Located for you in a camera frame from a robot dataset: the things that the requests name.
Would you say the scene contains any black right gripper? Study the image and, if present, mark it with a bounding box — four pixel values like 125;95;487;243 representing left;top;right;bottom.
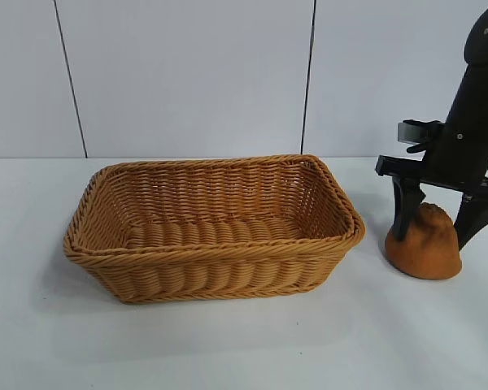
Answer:
375;64;488;249

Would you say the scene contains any brown lumpy bread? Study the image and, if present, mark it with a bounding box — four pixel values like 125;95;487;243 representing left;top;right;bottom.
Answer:
384;201;462;280

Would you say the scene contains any woven tan wicker basket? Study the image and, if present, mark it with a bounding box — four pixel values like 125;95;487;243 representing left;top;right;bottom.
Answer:
63;153;367;305

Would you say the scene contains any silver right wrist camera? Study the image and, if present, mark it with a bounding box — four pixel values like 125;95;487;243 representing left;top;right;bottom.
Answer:
397;119;447;154

